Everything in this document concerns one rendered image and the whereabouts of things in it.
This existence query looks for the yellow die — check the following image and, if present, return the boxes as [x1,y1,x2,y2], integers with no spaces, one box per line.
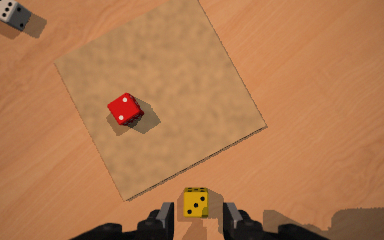
[184,187,209,218]

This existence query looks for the red die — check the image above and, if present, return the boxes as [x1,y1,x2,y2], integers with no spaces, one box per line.
[107,93,144,126]

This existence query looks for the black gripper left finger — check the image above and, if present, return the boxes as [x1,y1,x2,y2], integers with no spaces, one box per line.
[69,202,174,240]

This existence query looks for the tan flat mat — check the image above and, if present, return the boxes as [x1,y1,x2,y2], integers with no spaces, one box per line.
[54,0,266,201]

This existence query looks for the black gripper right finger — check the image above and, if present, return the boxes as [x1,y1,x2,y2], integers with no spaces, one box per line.
[223,202,330,240]

